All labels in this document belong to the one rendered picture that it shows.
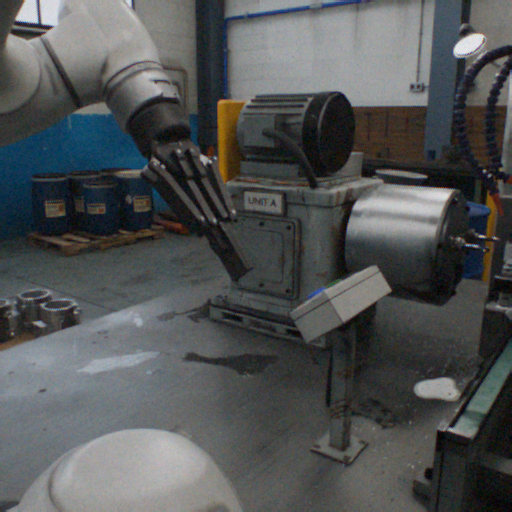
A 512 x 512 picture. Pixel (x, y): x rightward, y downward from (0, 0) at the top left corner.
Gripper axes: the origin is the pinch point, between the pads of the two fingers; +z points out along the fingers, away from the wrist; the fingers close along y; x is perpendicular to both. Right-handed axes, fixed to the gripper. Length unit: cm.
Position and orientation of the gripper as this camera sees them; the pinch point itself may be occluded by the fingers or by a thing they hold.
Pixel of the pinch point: (229, 250)
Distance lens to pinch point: 68.7
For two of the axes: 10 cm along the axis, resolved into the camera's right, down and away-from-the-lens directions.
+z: 5.0, 8.5, -1.4
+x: -6.4, 4.8, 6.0
